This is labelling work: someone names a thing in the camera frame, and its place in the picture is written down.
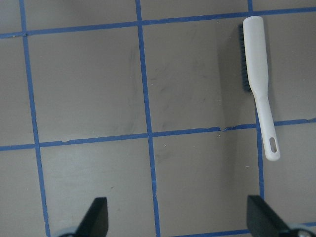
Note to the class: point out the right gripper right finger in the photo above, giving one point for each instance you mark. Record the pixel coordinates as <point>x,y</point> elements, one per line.
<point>262,221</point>

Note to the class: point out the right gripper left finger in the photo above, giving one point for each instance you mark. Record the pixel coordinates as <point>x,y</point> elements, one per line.
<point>96,221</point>

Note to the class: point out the beige hand brush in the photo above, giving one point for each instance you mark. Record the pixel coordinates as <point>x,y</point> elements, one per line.
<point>255,78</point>

